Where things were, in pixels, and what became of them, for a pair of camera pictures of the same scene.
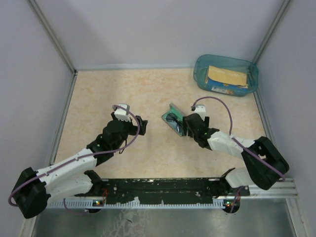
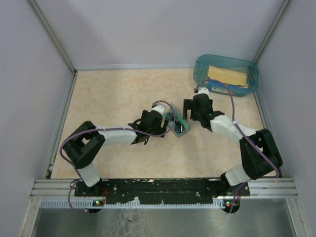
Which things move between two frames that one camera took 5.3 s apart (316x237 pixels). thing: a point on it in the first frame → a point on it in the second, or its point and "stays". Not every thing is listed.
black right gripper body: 190,133 → 196,114
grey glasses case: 174,118 stays
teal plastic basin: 225,75 stays
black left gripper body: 129,129 → 159,130
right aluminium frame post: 283,7 stays
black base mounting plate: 177,188 stays
